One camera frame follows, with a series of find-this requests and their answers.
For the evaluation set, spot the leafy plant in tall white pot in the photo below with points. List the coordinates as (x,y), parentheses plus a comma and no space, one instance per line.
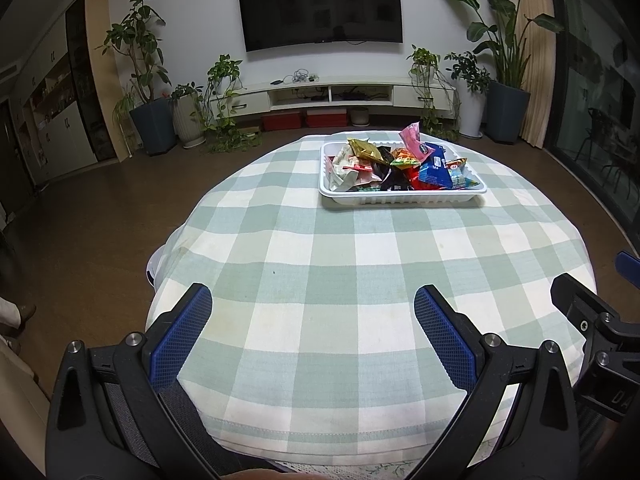
(470,110)

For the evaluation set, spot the trailing pothos plant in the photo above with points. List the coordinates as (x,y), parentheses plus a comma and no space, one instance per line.
(222,72)
(425,60)

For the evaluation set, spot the small round white pot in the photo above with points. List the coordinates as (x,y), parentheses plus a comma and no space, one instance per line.
(359,117)

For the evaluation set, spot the green checked tablecloth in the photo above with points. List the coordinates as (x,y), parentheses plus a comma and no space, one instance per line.
(320,285)

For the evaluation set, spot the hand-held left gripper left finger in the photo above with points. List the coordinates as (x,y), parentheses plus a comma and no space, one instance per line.
(182,330)

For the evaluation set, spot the pile of assorted snacks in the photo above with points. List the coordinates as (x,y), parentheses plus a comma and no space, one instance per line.
(435,167)

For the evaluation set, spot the plant in ribbed white pot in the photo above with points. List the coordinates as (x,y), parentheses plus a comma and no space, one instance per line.
(187,120)

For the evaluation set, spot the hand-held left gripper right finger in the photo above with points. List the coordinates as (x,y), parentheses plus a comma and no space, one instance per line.
(445,340)

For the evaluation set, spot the beige curtain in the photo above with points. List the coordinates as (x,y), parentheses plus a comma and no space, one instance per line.
(537,60)

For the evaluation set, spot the white cupboard with shelves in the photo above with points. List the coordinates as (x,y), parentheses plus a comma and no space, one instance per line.
(60,110)

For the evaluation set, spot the black set-top box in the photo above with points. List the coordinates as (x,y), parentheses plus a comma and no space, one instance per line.
(352,94)

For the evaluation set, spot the white plastic tray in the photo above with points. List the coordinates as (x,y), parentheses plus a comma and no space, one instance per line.
(400,199)

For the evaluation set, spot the flat cardboard box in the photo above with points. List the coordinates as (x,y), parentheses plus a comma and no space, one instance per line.
(251,133)

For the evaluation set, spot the glass sliding door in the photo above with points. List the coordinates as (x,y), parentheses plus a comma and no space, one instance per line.
(590,110)

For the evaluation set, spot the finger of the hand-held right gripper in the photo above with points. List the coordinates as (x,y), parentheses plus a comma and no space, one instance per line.
(580,300)
(629,265)

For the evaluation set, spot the floral lace cloth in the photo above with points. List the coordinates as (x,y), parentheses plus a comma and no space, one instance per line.
(350,471)

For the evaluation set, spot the white television cabinet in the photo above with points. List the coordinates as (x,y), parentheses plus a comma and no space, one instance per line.
(260,97)

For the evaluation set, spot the black wall television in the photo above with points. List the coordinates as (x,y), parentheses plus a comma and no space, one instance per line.
(320,5)

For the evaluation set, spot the brown shoe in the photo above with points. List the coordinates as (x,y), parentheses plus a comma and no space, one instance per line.
(26,314)

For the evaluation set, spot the leafy tree in blue pot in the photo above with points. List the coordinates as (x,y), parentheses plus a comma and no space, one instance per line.
(152,127)

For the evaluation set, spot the broad-leaf plant in blue pot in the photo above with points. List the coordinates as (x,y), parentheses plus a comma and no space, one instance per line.
(507,110)

